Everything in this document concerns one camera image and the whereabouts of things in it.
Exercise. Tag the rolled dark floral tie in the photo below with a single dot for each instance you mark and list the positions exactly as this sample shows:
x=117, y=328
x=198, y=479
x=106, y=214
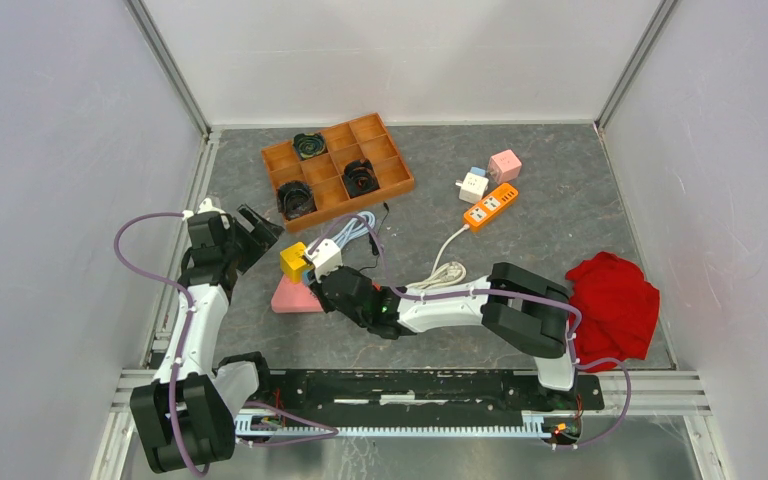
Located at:
x=295, y=199

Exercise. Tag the rolled dark orange-patterned tie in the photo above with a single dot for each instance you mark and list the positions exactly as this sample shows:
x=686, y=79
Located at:
x=359, y=178

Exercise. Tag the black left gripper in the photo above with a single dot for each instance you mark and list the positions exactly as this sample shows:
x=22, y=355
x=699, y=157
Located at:
x=263, y=236

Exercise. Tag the wooden compartment tray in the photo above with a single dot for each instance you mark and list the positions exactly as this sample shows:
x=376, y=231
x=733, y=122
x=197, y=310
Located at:
x=365, y=137

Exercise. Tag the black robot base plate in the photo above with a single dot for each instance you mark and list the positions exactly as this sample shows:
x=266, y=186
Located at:
x=418, y=398

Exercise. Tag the white cable tray rail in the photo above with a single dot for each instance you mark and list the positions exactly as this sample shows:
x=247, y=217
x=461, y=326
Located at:
x=259, y=423

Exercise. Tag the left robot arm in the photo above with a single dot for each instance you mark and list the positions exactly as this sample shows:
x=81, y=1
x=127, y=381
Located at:
x=185, y=415

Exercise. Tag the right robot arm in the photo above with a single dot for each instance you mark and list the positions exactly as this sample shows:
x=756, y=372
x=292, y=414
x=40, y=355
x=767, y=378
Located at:
x=527, y=311

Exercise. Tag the rolled green-patterned tie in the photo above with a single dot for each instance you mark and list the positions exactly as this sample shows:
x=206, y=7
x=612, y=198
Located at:
x=309, y=145

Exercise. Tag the yellow cube socket adapter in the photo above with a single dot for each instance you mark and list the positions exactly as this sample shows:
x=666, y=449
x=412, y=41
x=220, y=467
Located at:
x=294, y=263

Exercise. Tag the pink triangular power strip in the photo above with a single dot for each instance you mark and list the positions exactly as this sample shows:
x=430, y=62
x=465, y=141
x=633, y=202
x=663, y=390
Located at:
x=290, y=298

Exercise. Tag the white cube socket adapter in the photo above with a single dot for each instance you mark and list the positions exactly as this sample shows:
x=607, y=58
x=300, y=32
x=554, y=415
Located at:
x=472, y=188

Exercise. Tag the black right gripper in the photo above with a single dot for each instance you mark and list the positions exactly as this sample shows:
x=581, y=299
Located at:
x=315, y=287

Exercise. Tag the orange power strip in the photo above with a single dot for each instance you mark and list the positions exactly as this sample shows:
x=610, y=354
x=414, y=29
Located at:
x=490, y=207

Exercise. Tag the red cloth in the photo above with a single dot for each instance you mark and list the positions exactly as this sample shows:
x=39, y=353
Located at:
x=620, y=311

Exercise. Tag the pink cube socket adapter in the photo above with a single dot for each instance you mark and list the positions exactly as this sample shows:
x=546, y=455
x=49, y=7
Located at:
x=504, y=166

